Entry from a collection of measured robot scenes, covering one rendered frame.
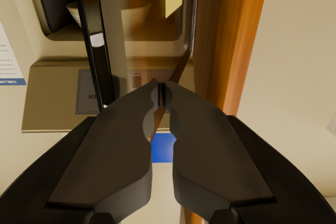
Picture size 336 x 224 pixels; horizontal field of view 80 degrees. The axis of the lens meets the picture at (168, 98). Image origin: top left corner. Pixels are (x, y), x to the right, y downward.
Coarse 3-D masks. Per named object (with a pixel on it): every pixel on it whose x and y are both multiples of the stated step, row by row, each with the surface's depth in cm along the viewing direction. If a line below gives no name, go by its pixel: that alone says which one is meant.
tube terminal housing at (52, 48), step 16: (16, 0) 35; (32, 0) 38; (32, 16) 37; (32, 32) 38; (48, 32) 41; (64, 32) 44; (80, 32) 44; (32, 48) 40; (48, 48) 40; (64, 48) 40; (80, 48) 40
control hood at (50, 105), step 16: (32, 64) 39; (48, 64) 39; (64, 64) 39; (80, 64) 40; (192, 64) 41; (32, 80) 38; (48, 80) 38; (64, 80) 39; (192, 80) 39; (32, 96) 38; (48, 96) 38; (64, 96) 38; (32, 112) 37; (48, 112) 37; (64, 112) 37; (32, 128) 36; (48, 128) 36; (64, 128) 37; (160, 128) 37
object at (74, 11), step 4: (68, 4) 43; (72, 4) 45; (76, 4) 47; (68, 8) 40; (72, 8) 39; (76, 8) 39; (72, 12) 40; (76, 12) 39; (76, 16) 40; (76, 20) 42; (80, 24) 42
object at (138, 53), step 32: (96, 0) 8; (128, 0) 10; (160, 0) 16; (192, 0) 32; (96, 32) 9; (128, 32) 11; (160, 32) 17; (96, 64) 10; (128, 64) 11; (160, 64) 18
